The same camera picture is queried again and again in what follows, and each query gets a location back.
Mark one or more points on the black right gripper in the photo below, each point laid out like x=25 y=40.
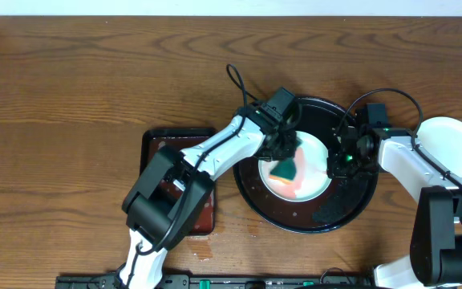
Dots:
x=336 y=170

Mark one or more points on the green orange sponge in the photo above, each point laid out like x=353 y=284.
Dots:
x=285 y=170

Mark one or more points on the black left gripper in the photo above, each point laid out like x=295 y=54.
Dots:
x=281 y=145

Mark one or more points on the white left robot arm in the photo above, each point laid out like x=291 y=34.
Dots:
x=169 y=195

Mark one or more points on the black round tray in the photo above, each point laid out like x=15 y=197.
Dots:
x=339 y=204

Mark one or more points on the black rectangular water tray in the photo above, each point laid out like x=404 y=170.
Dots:
x=181 y=138

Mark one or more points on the mint green plate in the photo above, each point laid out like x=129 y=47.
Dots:
x=311 y=179
x=441 y=136

